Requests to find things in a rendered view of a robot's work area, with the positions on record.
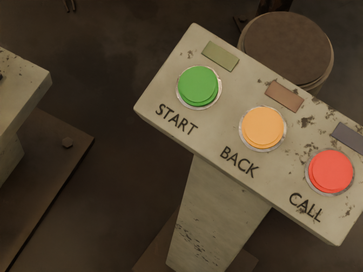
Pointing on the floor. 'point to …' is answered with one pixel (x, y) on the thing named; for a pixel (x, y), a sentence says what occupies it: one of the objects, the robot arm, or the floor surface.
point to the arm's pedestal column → (35, 177)
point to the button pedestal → (241, 163)
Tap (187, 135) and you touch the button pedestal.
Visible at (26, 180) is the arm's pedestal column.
